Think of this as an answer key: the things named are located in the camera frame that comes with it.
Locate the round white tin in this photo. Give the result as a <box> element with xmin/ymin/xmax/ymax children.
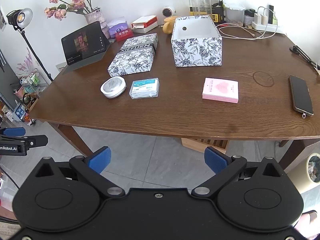
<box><xmin>100</xmin><ymin>76</ymin><xmax>126</xmax><ymax>99</ymax></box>

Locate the open floral storage box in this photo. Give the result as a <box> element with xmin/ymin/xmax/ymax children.
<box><xmin>171</xmin><ymin>15</ymin><xmax>222</xmax><ymax>67</ymax></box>

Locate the black folded tripod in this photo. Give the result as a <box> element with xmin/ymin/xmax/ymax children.
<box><xmin>289</xmin><ymin>45</ymin><xmax>319</xmax><ymax>71</ymax></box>

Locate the yellow black box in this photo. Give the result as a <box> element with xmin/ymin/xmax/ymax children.
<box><xmin>211</xmin><ymin>0</ymin><xmax>225</xmax><ymax>25</ymax></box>

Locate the vase with pink flowers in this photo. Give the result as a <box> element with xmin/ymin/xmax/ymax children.
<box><xmin>44</xmin><ymin>0</ymin><xmax>111</xmax><ymax>39</ymax></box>

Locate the beige round bin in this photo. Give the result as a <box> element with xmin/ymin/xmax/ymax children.
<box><xmin>287</xmin><ymin>153</ymin><xmax>319</xmax><ymax>194</ymax></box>

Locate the white power strip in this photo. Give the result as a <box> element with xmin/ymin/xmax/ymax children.
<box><xmin>252</xmin><ymin>22</ymin><xmax>280</xmax><ymax>32</ymax></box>

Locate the clear plastic case blue card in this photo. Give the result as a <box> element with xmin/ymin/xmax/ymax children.
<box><xmin>129</xmin><ymin>78</ymin><xmax>159</xmax><ymax>99</ymax></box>

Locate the black tablet in folio stand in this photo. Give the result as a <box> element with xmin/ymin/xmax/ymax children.
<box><xmin>61</xmin><ymin>21</ymin><xmax>110</xmax><ymax>74</ymax></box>

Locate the white astronaut robot toy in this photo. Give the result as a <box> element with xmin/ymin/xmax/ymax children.
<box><xmin>162</xmin><ymin>6</ymin><xmax>176</xmax><ymax>17</ymax></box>

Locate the wire storage rack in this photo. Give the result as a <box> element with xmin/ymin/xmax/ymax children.
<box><xmin>14</xmin><ymin>68</ymin><xmax>49</xmax><ymax>105</ymax></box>

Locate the floral box lid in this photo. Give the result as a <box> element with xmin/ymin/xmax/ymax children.
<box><xmin>107</xmin><ymin>33</ymin><xmax>158</xmax><ymax>77</ymax></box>

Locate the white usb charger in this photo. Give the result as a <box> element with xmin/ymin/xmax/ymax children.
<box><xmin>253</xmin><ymin>13</ymin><xmax>268</xmax><ymax>26</ymax></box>

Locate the clear plastic food container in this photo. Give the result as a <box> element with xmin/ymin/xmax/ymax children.
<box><xmin>225</xmin><ymin>4</ymin><xmax>246</xmax><ymax>26</ymax></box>

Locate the pink sticky note pad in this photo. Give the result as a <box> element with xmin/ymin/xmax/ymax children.
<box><xmin>202</xmin><ymin>77</ymin><xmax>239</xmax><ymax>103</ymax></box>

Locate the purple tissue pack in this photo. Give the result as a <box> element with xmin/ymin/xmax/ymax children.
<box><xmin>107</xmin><ymin>17</ymin><xmax>129</xmax><ymax>38</ymax></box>

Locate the yellow ceramic mug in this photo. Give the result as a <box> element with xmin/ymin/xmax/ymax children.
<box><xmin>162</xmin><ymin>16</ymin><xmax>178</xmax><ymax>34</ymax></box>

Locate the small red card box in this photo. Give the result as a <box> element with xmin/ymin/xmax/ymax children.
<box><xmin>116</xmin><ymin>28</ymin><xmax>134</xmax><ymax>42</ymax></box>

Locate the wooden crate under table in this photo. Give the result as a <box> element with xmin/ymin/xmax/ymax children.
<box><xmin>181</xmin><ymin>138</ymin><xmax>229</xmax><ymax>154</ymax></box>

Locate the red and white box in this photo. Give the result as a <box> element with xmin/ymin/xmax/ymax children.
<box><xmin>131</xmin><ymin>15</ymin><xmax>158</xmax><ymax>34</ymax></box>

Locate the white charging cable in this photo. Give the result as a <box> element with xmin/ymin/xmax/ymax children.
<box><xmin>216</xmin><ymin>6</ymin><xmax>279</xmax><ymax>41</ymax></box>

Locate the black smartphone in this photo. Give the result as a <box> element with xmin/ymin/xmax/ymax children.
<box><xmin>289</xmin><ymin>75</ymin><xmax>314</xmax><ymax>118</ymax></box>

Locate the studio light on stand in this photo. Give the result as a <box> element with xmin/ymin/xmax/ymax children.
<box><xmin>7</xmin><ymin>8</ymin><xmax>53</xmax><ymax>81</ymax></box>

